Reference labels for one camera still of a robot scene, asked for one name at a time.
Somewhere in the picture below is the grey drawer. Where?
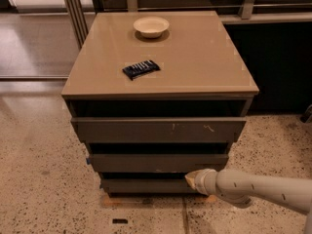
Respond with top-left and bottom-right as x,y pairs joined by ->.
88,154 -> 228,173
71,117 -> 246,143
101,179 -> 195,194

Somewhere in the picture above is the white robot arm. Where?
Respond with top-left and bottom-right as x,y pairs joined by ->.
185,169 -> 312,234

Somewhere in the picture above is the grey bottom drawer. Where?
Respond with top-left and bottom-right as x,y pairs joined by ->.
101,179 -> 195,194

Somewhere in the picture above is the grey drawer cabinet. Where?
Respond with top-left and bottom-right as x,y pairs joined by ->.
61,12 -> 258,180

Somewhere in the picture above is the grey top drawer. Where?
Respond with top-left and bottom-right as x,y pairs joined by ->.
71,117 -> 246,143

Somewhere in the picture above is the black floor label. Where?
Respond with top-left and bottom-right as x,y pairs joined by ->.
112,218 -> 128,224

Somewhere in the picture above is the blue tape piece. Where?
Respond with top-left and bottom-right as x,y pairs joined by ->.
86,158 -> 92,165

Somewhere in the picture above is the dark blue snack packet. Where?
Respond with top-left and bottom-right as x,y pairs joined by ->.
122,59 -> 161,80

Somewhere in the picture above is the white bowl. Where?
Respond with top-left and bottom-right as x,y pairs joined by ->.
134,17 -> 170,38

